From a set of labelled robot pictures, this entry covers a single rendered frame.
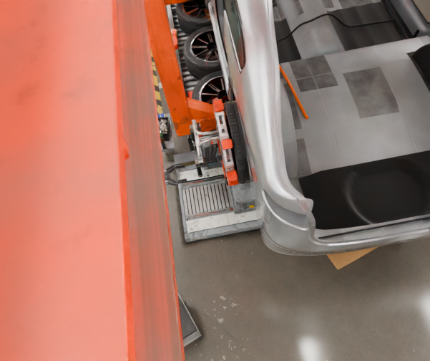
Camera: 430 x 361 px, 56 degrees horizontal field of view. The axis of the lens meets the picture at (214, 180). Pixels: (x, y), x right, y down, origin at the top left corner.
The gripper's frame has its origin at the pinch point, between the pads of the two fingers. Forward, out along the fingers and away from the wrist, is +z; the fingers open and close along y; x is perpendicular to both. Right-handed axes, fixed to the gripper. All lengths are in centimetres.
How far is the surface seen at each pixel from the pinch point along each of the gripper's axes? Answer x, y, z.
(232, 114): 35, -20, 44
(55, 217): 240, 157, 10
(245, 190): -60, -7, 48
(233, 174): 6.1, 13.3, 37.3
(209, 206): -77, -7, 13
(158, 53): 68, -60, -1
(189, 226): -75, 11, -8
